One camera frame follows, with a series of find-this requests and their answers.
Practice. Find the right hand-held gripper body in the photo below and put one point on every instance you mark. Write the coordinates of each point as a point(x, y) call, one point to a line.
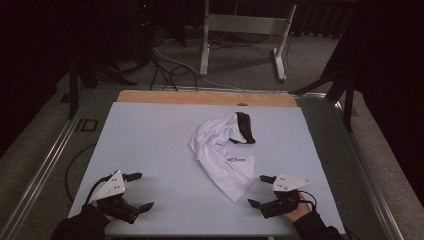
point(288, 182)

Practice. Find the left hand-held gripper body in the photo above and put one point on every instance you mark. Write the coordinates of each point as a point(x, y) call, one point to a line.
point(111, 186)

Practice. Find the white shorts with black waistband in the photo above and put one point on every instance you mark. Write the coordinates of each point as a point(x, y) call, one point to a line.
point(220, 156)

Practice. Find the person's left hand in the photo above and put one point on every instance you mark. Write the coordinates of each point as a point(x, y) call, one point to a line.
point(96, 204)

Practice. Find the person's right hand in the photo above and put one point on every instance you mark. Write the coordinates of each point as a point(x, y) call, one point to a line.
point(301, 211)

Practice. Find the black stand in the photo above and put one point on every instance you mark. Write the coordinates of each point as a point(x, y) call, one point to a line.
point(74, 90)
point(348, 100)

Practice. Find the wooden board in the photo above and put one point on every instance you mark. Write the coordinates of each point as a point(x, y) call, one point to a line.
point(200, 98)

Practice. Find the dark computer tower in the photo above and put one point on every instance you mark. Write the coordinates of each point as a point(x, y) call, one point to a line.
point(145, 30)

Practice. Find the aluminium rail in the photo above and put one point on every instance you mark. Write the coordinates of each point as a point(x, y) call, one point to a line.
point(40, 176)
point(370, 180)

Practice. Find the white metal desk frame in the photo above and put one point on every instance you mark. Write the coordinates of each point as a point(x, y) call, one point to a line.
point(245, 24)

